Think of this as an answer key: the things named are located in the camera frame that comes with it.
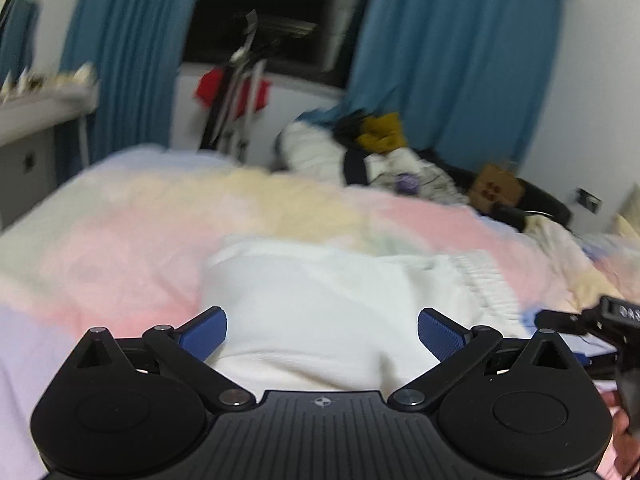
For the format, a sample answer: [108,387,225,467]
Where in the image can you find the black garment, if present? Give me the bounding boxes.
[332,110,371,186]

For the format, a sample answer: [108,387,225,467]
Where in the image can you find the person's right hand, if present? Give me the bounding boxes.
[598,391,640,479]

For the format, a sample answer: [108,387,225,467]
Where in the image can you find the wall power socket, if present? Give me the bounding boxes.
[575,188,602,214]

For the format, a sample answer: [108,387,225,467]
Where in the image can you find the blue curtain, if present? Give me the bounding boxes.
[61,0,196,162]
[303,0,563,171]

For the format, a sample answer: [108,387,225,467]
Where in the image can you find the white dressing table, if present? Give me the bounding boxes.
[1,82,100,228]

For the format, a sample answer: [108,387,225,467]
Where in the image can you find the grey white jacket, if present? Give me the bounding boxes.
[364,148,469,206]

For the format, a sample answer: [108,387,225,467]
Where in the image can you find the brown paper bag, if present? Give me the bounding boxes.
[468,164,524,214]

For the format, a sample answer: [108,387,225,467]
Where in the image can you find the right blue curtain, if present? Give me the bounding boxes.
[303,0,563,171]

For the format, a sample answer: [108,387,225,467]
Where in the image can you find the left blue curtain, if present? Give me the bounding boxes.
[61,0,196,162]

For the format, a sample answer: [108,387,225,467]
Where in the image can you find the pastel tie-dye duvet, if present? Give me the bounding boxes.
[1,148,639,479]

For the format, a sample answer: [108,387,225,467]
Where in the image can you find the red cloth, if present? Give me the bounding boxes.
[194,66,274,114]

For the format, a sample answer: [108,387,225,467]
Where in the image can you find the tissue box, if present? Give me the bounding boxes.
[56,62,98,87]

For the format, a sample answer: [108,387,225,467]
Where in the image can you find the white sweatpants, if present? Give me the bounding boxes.
[201,237,527,396]

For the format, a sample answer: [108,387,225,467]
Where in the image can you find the mustard yellow garment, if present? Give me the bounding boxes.
[356,112,408,155]

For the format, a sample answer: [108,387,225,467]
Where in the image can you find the black armchair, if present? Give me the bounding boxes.
[416,148,573,232]

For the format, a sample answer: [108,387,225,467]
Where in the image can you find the white bedding bundle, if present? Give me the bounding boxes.
[277,120,370,186]

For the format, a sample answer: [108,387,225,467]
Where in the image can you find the wavy black-framed mirror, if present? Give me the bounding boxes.
[0,0,40,82]

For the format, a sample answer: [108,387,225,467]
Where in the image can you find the folded drying rack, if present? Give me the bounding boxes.
[200,10,267,162]

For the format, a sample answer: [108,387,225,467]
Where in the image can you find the dark window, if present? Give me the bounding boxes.
[182,0,369,88]

